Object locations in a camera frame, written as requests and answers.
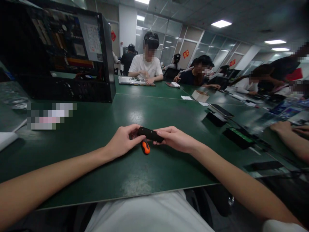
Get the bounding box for person's right hand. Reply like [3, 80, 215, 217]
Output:
[152, 126, 200, 154]

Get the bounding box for person's left hand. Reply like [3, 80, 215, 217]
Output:
[106, 124, 147, 161]

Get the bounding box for orange handled screwdriver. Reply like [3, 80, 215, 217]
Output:
[141, 139, 151, 155]

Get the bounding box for small black rectangular block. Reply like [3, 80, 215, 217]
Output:
[137, 126, 165, 143]

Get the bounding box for black box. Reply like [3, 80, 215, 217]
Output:
[205, 111, 228, 128]

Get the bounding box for small cardboard box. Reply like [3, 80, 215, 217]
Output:
[192, 90, 210, 102]

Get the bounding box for black device with green board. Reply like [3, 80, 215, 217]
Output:
[222, 127, 257, 150]

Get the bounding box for disassembled silver laptop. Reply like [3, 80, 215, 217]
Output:
[118, 76, 156, 87]

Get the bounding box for black office chair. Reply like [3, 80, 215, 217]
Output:
[164, 67, 181, 82]

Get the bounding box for person's body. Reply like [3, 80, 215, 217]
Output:
[84, 189, 216, 232]

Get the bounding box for flat black slab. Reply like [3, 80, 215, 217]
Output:
[250, 160, 286, 172]

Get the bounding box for white paper booklet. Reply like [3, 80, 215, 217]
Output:
[0, 118, 27, 151]

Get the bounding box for open black computer case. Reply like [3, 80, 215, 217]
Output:
[0, 0, 117, 104]

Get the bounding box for pack of water bottles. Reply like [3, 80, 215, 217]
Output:
[270, 96, 309, 122]

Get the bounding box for clear plastic bag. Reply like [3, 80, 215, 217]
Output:
[0, 82, 30, 111]

